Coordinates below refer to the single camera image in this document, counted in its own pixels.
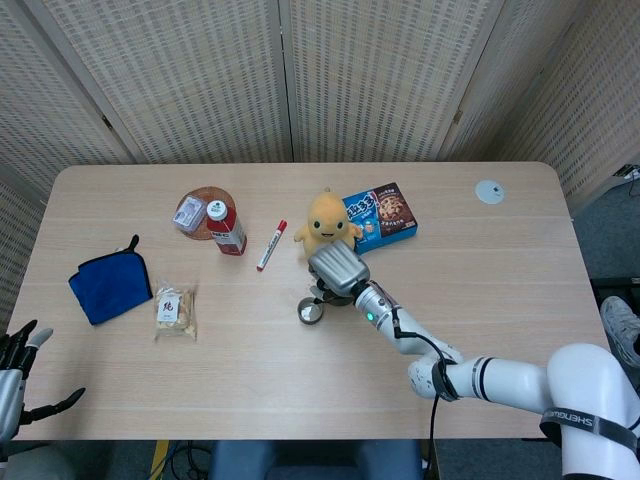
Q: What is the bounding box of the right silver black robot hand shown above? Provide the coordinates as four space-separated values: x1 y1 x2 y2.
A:
307 239 372 301

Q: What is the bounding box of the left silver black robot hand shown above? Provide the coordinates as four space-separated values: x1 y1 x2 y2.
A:
0 319 87 446

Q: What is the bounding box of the yellow plush dinosaur toy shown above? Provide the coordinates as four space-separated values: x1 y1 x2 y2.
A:
293 186 364 259

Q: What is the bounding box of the red and white marker pen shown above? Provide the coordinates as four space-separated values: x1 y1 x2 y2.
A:
255 219 289 273

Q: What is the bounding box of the blue cookie box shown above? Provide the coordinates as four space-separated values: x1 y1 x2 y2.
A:
341 181 419 256

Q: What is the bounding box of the red NFC juice bottle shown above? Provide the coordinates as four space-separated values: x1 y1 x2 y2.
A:
205 199 248 257

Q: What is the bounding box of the round wooden coaster with packet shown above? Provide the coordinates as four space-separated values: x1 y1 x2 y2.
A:
180 185 236 243

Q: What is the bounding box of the blue folded cloth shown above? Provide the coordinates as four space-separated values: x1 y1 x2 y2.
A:
68 233 154 327

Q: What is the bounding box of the small clear plastic box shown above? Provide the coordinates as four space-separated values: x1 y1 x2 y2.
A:
172 195 209 234

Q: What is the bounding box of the white round table grommet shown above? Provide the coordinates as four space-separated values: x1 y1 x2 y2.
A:
474 179 506 205

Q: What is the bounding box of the clear bagged snack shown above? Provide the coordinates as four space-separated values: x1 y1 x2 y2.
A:
153 279 199 344

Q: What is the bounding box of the blue seat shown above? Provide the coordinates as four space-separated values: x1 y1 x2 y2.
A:
208 439 424 480

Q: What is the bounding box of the woven folding screen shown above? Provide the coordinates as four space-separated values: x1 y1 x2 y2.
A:
0 0 640 346

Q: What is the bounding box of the grey sneaker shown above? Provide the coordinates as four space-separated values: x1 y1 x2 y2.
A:
599 295 640 369

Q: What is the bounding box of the yellow floor cable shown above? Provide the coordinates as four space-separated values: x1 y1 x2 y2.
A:
149 439 171 480

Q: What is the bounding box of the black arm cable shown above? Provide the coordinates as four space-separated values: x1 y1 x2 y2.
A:
392 305 461 480

